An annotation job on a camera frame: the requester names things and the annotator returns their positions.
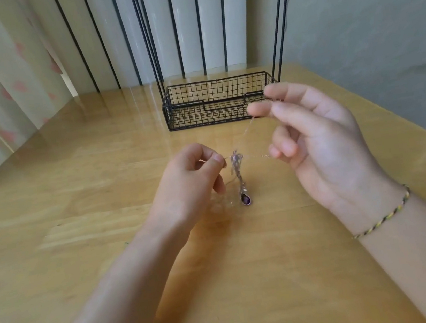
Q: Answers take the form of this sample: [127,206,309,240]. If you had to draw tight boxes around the person's right hand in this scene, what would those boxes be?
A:
[243,67,412,249]

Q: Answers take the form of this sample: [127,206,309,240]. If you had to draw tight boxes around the person's left hand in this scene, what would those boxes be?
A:
[132,139,237,249]

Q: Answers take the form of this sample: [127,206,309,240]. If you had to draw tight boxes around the chain necklace with pendant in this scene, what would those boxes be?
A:
[193,106,277,212]

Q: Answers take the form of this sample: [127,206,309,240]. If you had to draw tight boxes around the black wire jewelry rack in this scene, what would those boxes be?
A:
[128,0,317,135]

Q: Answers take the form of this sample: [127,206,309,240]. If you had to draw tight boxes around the person's left forearm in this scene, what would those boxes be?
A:
[22,220,198,323]

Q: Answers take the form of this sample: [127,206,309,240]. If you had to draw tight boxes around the white black-striped curtain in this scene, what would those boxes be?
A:
[23,0,262,102]

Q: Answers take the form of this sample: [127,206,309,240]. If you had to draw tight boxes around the braided cord bracelet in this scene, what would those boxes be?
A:
[347,183,417,242]

